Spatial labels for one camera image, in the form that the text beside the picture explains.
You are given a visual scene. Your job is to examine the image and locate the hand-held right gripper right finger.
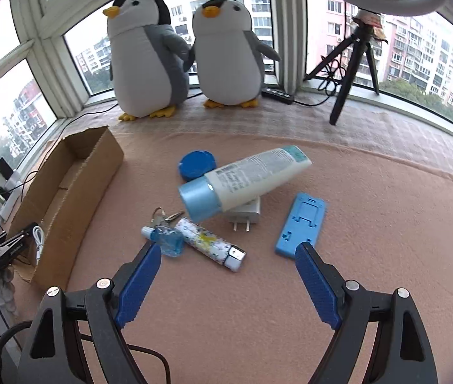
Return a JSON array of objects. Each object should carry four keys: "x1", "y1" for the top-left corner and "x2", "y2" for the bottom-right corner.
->
[{"x1": 294, "y1": 242, "x2": 439, "y2": 384}]

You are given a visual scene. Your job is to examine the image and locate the white lotion tube blue cap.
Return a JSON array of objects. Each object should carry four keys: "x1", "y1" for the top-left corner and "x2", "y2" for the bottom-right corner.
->
[{"x1": 178, "y1": 145, "x2": 313, "y2": 223}]

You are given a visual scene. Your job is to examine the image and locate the blue phone stand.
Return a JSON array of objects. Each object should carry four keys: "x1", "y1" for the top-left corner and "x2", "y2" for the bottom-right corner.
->
[{"x1": 275, "y1": 193, "x2": 327, "y2": 259}]

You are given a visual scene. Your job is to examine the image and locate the brown cardboard box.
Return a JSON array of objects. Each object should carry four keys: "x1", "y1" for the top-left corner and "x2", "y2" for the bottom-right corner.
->
[{"x1": 8, "y1": 125, "x2": 125, "y2": 292}]

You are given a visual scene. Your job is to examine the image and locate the blue round lid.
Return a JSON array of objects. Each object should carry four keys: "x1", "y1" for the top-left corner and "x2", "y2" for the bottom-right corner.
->
[{"x1": 177, "y1": 150, "x2": 216, "y2": 182}]

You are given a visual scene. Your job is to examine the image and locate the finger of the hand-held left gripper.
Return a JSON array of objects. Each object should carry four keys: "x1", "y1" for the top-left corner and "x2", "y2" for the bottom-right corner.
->
[
  {"x1": 0, "y1": 223, "x2": 39, "y2": 249},
  {"x1": 0, "y1": 242, "x2": 27, "y2": 273}
]

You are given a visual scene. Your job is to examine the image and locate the small blue liquid bottle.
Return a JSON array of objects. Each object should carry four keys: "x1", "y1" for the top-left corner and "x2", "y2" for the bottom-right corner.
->
[{"x1": 141, "y1": 225, "x2": 185, "y2": 257}]

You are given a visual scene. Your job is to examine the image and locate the white window frame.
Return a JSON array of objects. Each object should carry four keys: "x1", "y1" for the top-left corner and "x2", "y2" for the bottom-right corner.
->
[{"x1": 0, "y1": 0, "x2": 453, "y2": 145}]

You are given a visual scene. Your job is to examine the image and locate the large penguin plush toy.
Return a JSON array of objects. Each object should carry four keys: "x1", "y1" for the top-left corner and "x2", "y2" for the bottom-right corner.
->
[{"x1": 104, "y1": 0, "x2": 191, "y2": 123}]

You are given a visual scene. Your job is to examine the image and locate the metal keys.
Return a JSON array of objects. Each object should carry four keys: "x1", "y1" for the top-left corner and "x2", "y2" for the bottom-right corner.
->
[{"x1": 152, "y1": 207, "x2": 185, "y2": 227}]

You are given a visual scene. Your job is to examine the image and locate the long black sill cable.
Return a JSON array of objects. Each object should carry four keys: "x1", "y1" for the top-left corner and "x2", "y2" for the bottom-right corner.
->
[{"x1": 66, "y1": 103, "x2": 120, "y2": 123}]

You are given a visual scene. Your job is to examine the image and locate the checked sill cloth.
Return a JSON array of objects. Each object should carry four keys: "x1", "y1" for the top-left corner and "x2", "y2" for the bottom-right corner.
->
[{"x1": 66, "y1": 92, "x2": 453, "y2": 193}]

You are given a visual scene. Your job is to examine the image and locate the black inline cable controller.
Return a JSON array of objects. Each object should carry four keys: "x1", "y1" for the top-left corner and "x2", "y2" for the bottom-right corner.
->
[{"x1": 261, "y1": 87, "x2": 294, "y2": 105}]

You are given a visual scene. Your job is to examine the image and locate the white charger plug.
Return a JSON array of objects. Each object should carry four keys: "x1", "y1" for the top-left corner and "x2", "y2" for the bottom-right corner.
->
[{"x1": 225, "y1": 196, "x2": 262, "y2": 233}]

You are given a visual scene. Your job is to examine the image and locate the coiled white cable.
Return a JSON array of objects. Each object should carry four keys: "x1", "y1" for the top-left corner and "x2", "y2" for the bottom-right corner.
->
[{"x1": 32, "y1": 225, "x2": 46, "y2": 267}]

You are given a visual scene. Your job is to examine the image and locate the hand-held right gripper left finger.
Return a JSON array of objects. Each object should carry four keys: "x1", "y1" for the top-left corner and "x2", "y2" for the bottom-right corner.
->
[{"x1": 12, "y1": 242, "x2": 163, "y2": 384}]

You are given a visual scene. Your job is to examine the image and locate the small penguin plush toy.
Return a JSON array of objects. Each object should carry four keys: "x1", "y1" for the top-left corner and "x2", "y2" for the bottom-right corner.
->
[{"x1": 184, "y1": 0, "x2": 282, "y2": 109}]

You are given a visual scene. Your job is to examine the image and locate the white power strip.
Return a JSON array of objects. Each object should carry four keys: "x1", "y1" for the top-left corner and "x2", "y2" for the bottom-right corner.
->
[{"x1": 0, "y1": 160, "x2": 25, "y2": 220}]

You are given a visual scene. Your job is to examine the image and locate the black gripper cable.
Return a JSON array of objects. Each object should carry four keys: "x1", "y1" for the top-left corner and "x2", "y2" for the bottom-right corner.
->
[{"x1": 0, "y1": 320, "x2": 171, "y2": 384}]

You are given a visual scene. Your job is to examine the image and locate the black tripod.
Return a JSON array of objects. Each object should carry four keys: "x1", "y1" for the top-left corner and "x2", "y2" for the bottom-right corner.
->
[{"x1": 303, "y1": 12, "x2": 389, "y2": 126}]

